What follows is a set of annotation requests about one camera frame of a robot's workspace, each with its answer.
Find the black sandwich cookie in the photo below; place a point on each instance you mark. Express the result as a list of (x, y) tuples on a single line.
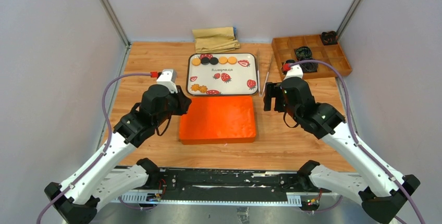
[(214, 61), (205, 60)]

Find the wooden compartment organizer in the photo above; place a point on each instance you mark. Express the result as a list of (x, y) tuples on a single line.
[(284, 49)]

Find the orange compartment cookie box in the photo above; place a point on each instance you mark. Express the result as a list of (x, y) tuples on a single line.
[(217, 141)]

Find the round yellow cookie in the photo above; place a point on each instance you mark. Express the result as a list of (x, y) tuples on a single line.
[(223, 60), (232, 60), (196, 61)]

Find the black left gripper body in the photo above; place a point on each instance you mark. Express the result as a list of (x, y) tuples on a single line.
[(175, 106)]

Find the flower yellow cookie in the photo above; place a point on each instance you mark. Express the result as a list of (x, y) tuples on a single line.
[(202, 89), (195, 87)]

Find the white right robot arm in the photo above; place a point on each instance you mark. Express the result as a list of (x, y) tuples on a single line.
[(381, 190)]

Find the folded yellow cloth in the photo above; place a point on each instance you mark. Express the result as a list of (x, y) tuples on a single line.
[(215, 40)]

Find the white strawberry tray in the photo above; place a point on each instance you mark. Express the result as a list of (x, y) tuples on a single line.
[(238, 79)]

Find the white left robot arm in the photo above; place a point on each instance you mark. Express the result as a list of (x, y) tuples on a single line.
[(81, 196)]

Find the orange box lid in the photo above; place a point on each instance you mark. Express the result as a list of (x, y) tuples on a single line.
[(219, 117)]

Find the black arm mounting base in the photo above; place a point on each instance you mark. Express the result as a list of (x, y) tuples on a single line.
[(229, 185)]

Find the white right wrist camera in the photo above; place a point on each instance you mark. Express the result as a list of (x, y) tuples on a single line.
[(292, 70)]

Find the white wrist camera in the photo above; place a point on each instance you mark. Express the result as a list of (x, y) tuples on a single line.
[(167, 78), (292, 70)]

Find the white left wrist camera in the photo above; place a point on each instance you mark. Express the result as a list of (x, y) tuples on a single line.
[(167, 78)]

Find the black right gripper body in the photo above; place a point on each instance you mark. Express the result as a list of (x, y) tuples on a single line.
[(273, 89)]

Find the dark rolled item in corner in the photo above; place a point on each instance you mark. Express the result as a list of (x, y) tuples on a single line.
[(329, 38)]

